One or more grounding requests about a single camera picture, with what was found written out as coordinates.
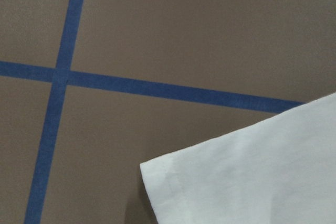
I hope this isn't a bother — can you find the white long-sleeve printed shirt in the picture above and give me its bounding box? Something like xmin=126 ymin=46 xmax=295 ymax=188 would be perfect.
xmin=140 ymin=94 xmax=335 ymax=223

